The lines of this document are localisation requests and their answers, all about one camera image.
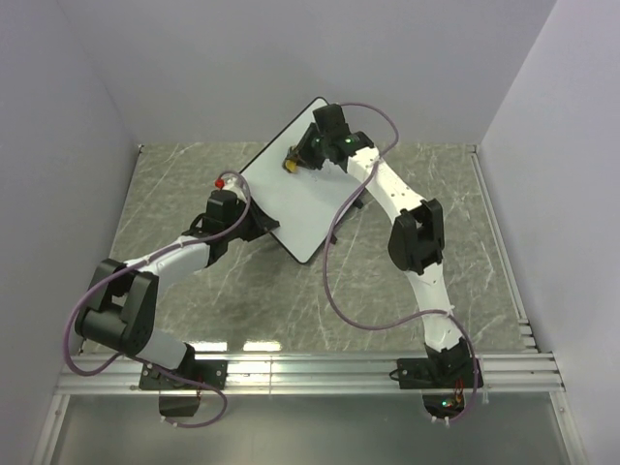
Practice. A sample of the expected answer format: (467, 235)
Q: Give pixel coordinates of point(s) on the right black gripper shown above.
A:
(301, 152)

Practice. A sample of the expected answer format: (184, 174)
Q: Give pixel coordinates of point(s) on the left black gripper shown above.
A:
(261, 223)

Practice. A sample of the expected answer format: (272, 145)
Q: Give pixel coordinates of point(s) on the white rectangular whiteboard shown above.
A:
(303, 203)

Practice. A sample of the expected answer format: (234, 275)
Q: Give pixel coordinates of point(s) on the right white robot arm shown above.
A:
(417, 238)

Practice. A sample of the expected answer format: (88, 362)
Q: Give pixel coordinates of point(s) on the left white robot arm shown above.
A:
(118, 311)

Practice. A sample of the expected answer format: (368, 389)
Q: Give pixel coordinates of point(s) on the black whiteboard stand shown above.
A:
(352, 210)

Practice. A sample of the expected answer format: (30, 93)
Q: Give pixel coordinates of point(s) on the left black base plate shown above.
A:
(191, 375)

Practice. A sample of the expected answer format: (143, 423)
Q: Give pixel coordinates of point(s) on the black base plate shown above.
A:
(191, 375)
(421, 374)

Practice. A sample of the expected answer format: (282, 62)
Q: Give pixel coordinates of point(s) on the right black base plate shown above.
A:
(421, 374)

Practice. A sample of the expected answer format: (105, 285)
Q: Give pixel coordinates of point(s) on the aluminium front rail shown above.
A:
(311, 409)

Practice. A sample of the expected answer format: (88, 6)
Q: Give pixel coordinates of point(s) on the aluminium rail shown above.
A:
(526, 332)
(311, 409)

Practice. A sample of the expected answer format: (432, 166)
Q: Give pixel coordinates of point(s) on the aluminium right side rail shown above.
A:
(526, 332)

